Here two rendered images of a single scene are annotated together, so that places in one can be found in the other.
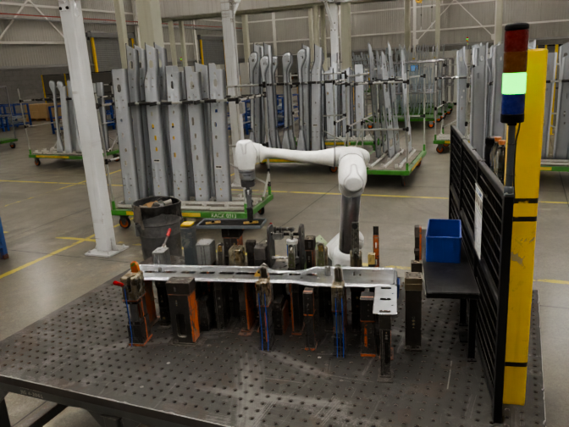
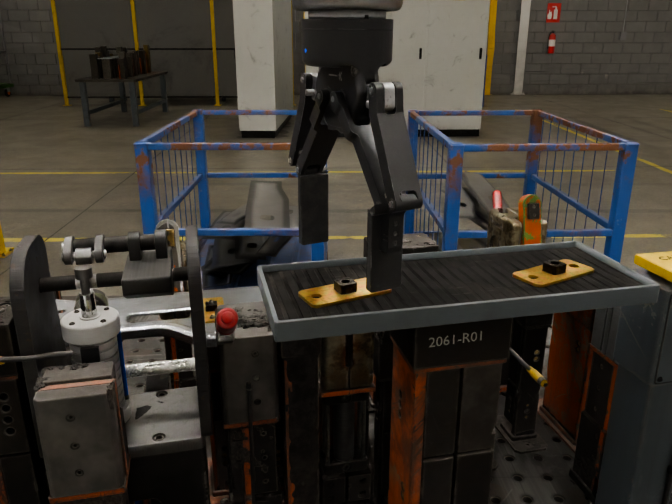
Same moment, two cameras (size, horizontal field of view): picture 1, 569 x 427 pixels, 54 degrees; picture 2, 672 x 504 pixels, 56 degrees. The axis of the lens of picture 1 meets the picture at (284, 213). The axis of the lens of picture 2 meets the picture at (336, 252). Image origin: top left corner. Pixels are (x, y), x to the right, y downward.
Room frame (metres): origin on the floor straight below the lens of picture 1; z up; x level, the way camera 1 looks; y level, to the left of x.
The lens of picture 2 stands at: (3.42, -0.05, 1.39)
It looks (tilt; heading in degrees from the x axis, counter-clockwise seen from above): 19 degrees down; 155
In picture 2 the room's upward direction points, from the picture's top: straight up
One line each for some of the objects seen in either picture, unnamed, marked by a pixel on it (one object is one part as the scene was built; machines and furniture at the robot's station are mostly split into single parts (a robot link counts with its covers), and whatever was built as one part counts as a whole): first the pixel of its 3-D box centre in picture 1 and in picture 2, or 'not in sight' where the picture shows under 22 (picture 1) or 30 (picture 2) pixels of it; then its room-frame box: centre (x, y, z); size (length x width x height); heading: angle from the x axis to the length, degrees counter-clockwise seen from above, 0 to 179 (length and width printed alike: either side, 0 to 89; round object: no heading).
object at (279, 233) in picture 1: (287, 268); (135, 432); (2.75, 0.00, 0.94); 0.18 x 0.13 x 0.49; 78
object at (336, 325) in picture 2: (231, 223); (450, 283); (2.95, 0.30, 1.16); 0.37 x 0.14 x 0.02; 78
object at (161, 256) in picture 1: (164, 280); (620, 392); (2.86, 0.68, 0.88); 0.11 x 0.10 x 0.36; 168
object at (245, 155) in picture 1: (245, 153); not in sight; (2.95, 0.19, 1.54); 0.13 x 0.11 x 0.16; 176
